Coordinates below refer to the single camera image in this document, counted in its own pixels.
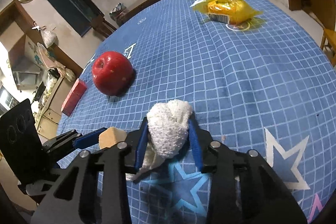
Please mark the dark window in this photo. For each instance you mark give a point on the dark window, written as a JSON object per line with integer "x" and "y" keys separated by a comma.
{"x": 77, "y": 13}

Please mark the tan sponge block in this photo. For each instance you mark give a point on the tan sponge block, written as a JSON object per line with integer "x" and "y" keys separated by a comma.
{"x": 110, "y": 137}

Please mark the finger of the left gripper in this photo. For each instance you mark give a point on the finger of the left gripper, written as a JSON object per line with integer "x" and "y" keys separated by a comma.
{"x": 87, "y": 140}

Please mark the hanging white plastic bag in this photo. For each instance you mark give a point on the hanging white plastic bag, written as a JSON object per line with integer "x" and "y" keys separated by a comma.
{"x": 49, "y": 37}

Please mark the white towel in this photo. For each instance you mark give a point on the white towel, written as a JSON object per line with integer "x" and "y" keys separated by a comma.
{"x": 168, "y": 125}

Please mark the yellow wrapped snack package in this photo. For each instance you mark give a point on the yellow wrapped snack package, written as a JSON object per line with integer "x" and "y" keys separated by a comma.
{"x": 228, "y": 12}

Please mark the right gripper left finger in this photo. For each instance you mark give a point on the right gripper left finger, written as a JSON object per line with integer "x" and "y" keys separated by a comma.
{"x": 93, "y": 187}

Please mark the wooden cabinet shelf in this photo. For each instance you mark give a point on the wooden cabinet shelf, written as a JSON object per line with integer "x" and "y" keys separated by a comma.
{"x": 28, "y": 72}

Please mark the small yellow wooden chair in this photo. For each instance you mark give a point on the small yellow wooden chair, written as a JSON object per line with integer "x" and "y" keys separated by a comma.
{"x": 328, "y": 45}

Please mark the blue star-patterned bed sheet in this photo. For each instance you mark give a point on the blue star-patterned bed sheet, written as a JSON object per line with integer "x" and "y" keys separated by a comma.
{"x": 265, "y": 86}

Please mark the red cardboard box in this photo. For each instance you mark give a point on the red cardboard box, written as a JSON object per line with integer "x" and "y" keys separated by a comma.
{"x": 73, "y": 97}

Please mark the red apple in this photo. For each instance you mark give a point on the red apple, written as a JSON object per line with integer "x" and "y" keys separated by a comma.
{"x": 111, "y": 73}

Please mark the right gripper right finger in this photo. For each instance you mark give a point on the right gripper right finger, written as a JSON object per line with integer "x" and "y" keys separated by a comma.
{"x": 244, "y": 188}

